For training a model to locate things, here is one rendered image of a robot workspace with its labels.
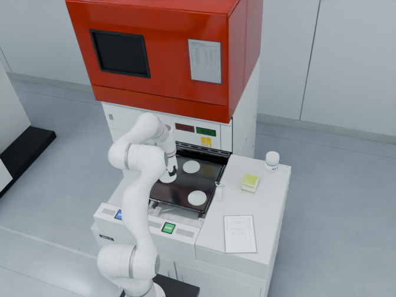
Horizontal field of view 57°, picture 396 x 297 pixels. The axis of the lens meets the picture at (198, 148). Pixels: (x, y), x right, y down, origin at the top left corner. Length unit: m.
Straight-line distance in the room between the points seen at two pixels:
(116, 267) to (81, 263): 1.60
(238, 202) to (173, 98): 0.64
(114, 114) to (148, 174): 1.01
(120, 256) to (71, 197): 2.06
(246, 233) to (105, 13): 1.22
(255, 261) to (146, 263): 0.55
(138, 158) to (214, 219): 0.63
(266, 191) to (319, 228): 1.16
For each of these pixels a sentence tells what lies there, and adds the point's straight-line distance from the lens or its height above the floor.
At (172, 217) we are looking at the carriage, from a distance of 1.95.
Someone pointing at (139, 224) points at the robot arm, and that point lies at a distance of 1.37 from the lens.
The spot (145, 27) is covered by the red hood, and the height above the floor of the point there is 1.72.
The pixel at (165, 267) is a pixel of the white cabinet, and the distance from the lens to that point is 2.07.
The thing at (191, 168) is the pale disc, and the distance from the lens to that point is 2.13.
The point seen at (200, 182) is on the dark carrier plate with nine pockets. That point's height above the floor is 0.90.
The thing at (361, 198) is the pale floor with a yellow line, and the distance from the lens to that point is 3.31.
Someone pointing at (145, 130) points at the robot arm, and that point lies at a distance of 1.41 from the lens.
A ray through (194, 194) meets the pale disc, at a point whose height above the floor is 0.90.
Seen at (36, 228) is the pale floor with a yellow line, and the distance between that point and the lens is 3.33.
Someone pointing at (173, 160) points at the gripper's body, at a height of 1.13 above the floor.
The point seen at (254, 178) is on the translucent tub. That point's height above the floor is 1.03.
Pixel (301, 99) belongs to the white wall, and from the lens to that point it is 3.61.
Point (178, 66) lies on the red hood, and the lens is 1.79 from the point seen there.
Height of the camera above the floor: 2.45
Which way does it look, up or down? 44 degrees down
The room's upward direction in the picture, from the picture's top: 5 degrees counter-clockwise
